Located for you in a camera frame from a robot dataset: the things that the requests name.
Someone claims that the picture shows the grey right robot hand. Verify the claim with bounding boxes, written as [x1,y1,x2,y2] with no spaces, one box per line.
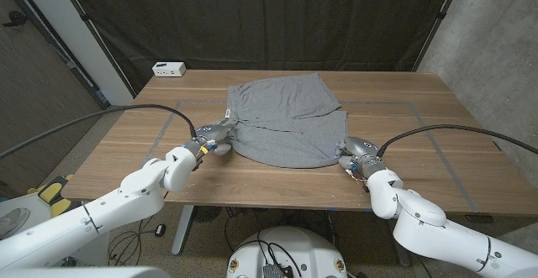
[335,136,388,178]

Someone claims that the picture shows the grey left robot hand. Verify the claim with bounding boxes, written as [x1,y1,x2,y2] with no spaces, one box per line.
[180,118,236,170]

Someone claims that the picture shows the grey fabric shorts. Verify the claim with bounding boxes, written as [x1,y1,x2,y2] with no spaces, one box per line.
[224,72,350,169]

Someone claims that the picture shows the black round fan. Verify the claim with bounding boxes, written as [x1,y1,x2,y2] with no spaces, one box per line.
[193,205,223,223]

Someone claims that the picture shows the white power strip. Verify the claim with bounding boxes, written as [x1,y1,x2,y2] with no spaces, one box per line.
[151,61,187,78]

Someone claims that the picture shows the white table leg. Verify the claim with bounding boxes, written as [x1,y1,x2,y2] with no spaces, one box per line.
[171,204,195,256]

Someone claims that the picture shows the grey table leg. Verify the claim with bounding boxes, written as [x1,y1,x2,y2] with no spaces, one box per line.
[384,212,413,267]

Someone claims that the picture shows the white robot torso dome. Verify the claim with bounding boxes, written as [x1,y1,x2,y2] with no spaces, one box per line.
[225,225,349,278]

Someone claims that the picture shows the black backdrop curtain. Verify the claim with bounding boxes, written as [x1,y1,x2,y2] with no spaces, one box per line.
[62,0,466,94]

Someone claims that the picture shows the grey electronics box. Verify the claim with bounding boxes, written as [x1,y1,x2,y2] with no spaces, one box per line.
[262,263,294,278]

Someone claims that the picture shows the black backdrop stand pole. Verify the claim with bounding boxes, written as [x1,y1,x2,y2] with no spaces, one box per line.
[56,0,138,98]
[414,0,466,71]

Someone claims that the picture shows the yellow and black tool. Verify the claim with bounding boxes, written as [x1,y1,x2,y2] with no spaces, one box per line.
[27,174,83,220]

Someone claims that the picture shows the grey sneaker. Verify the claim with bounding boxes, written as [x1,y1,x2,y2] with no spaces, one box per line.
[0,207,31,239]

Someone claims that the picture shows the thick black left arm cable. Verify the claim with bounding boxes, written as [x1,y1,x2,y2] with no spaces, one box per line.
[0,103,198,158]

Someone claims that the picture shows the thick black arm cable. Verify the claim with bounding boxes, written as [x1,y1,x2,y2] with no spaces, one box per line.
[0,103,198,158]
[376,123,538,158]

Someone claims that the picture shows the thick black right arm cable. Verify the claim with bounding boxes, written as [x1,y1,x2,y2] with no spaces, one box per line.
[376,123,538,158]

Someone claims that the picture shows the black floor cable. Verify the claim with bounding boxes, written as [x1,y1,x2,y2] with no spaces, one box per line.
[107,214,157,267]

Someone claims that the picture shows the black torso cable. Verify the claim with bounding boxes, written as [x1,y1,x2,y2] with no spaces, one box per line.
[247,239,304,278]

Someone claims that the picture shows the dark metal door rail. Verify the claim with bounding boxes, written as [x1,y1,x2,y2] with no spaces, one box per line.
[0,0,110,110]

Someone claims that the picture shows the black door handle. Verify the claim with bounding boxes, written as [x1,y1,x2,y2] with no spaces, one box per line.
[2,10,29,28]

